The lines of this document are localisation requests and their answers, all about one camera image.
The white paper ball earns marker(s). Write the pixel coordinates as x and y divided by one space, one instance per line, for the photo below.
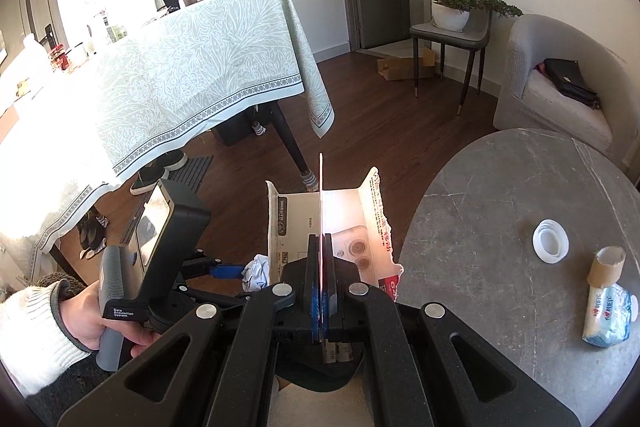
257 272

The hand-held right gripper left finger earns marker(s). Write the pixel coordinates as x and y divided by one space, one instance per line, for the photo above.
315 317

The grey fleece garment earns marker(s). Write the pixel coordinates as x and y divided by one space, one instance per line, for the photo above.
75 397

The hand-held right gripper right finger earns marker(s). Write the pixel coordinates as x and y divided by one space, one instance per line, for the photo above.
328 317

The brown cardboard roll tube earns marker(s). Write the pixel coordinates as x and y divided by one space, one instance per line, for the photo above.
602 269

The grey ribbed floor mat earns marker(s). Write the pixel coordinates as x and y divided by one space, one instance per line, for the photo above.
192 172

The black shoe with white sole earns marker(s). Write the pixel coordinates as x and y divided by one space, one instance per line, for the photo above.
145 183
167 162

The white plastic lid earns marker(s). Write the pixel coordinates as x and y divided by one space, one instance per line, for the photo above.
537 242

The black storage box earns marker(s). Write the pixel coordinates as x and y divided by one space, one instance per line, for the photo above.
232 129

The grey tub armchair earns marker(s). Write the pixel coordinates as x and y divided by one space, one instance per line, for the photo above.
520 57

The blue tissue packet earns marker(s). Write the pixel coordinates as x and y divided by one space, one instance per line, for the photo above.
607 314

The potted plant in white pot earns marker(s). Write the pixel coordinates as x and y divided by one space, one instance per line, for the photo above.
450 19

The beige rug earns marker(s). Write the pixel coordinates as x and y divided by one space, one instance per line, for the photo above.
320 409

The table with pale green tablecloth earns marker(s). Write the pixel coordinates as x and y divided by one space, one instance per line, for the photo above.
175 72

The grey dining chair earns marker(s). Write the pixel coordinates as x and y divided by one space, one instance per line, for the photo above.
425 34

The round grey marble table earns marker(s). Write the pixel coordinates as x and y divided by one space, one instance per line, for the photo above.
500 307

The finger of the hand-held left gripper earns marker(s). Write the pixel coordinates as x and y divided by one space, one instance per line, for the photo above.
227 272
215 296

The person's left hand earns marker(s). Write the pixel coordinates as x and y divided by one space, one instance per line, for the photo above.
82 317

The flat brown cardboard box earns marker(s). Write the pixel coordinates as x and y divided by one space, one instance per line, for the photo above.
397 68

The black handbag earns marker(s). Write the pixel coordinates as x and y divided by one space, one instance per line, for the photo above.
565 77

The torn white cardboard box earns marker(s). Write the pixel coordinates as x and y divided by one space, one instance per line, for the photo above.
345 217

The person's left forearm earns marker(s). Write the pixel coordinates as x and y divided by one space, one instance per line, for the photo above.
30 332

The clear plastic bottle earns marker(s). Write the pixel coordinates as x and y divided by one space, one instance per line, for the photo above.
36 57

